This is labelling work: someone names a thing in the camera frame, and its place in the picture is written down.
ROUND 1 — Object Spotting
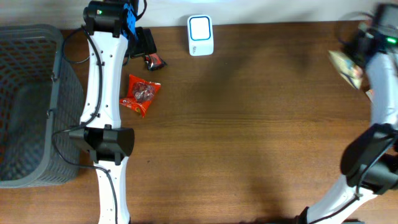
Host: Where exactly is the silver dark snack packet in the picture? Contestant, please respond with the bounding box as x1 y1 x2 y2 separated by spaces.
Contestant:
144 54 167 71

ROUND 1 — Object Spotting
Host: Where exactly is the yellow snack bag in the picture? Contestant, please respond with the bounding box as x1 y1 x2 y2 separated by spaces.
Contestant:
329 50 364 90

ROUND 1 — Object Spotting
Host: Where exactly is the orange tissue pack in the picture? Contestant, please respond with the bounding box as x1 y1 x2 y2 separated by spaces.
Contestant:
365 90 374 102

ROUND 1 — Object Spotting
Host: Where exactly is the red snack bag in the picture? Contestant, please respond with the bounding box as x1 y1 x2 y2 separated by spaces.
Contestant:
119 75 161 118

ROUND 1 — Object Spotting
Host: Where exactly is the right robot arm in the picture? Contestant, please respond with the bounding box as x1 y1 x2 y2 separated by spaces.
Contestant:
294 3 397 224

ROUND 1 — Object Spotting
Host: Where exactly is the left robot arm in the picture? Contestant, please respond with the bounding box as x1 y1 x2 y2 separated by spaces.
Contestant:
69 0 157 223

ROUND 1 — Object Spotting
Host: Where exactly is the white barcode scanner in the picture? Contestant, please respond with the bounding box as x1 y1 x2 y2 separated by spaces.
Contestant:
187 15 214 57

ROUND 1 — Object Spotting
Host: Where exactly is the grey plastic mesh basket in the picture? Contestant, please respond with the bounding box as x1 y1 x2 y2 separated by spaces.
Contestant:
1 24 84 189

